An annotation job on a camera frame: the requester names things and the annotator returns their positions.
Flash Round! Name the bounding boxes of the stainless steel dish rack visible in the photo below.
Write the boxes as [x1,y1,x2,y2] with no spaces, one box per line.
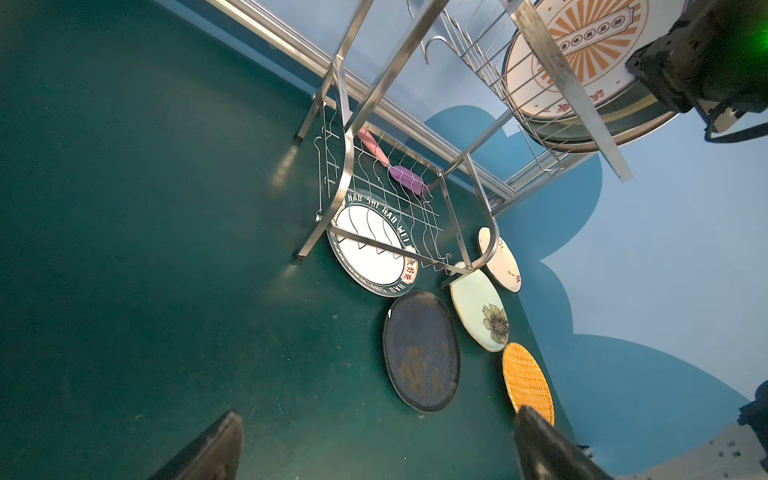
[297,1,630,280]

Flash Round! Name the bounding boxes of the plain pale green plate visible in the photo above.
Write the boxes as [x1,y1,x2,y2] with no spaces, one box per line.
[527,89,679,154]

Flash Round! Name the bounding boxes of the white red-berry plate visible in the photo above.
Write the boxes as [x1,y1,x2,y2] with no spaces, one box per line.
[486,238,522,293]

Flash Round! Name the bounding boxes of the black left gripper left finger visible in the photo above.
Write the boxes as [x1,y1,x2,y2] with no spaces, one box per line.
[151,410,244,480]

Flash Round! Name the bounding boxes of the dark blue speckled plate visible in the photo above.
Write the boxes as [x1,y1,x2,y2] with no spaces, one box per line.
[382,290,461,413]

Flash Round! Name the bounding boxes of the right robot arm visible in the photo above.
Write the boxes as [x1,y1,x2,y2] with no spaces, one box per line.
[625,1,767,144]

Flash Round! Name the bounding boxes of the green rim lettered plate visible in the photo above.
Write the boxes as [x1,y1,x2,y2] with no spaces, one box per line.
[328,190,419,298]

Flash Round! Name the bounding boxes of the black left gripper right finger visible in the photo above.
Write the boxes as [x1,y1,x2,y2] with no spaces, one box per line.
[514,406,611,480]

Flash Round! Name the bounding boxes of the orange sunburst plate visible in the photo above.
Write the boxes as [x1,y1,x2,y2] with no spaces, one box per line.
[504,0,689,122]

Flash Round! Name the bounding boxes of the orange woven plate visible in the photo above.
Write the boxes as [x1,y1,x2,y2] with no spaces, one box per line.
[502,343,555,425]

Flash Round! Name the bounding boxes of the light green flower plate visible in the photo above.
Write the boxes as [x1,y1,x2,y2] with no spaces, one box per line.
[449,270,509,352]

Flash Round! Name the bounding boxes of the pink purple silicone spatula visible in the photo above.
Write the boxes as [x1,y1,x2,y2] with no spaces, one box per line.
[356,128,427,196]

